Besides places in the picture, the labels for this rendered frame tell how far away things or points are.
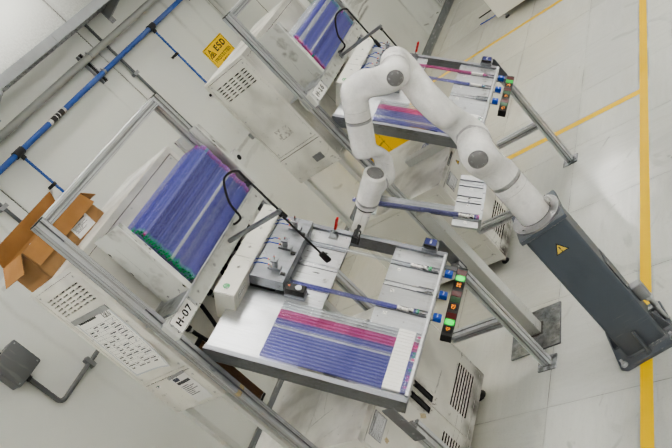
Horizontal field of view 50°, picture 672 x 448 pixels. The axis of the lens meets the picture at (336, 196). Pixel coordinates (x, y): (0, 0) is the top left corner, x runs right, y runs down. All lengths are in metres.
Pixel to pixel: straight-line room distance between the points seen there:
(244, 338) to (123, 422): 1.58
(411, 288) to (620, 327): 0.79
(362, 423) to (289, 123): 1.60
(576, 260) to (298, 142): 1.61
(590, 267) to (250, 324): 1.22
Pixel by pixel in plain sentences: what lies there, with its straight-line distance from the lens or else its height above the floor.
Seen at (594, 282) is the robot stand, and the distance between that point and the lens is 2.79.
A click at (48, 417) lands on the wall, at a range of 3.88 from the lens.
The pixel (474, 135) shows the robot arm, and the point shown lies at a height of 1.12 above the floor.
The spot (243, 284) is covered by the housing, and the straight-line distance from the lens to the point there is 2.67.
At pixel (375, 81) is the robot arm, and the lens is 2.34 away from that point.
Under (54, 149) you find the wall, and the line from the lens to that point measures 4.38.
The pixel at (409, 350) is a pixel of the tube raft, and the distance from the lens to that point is 2.53.
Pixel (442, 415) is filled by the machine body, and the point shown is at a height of 0.25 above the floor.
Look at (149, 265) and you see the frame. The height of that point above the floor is 1.54.
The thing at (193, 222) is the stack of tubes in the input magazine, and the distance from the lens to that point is 2.65.
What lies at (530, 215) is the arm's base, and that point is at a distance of 2.61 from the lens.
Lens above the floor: 2.03
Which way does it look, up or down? 18 degrees down
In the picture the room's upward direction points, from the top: 45 degrees counter-clockwise
